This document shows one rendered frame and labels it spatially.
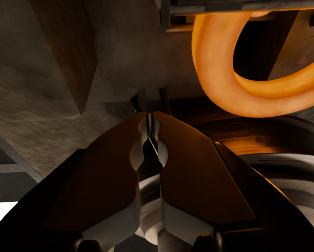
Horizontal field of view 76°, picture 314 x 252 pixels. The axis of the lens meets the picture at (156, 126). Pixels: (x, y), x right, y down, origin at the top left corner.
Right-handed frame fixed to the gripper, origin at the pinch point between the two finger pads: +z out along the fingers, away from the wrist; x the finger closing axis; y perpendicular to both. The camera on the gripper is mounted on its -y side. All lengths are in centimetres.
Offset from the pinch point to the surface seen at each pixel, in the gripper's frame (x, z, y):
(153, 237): -1.5, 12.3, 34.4
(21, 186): -514, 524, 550
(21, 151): -33.0, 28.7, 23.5
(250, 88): 10.7, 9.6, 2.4
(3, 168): -400, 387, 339
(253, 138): 13.7, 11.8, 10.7
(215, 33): 5.4, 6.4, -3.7
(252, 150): 12.3, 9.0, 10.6
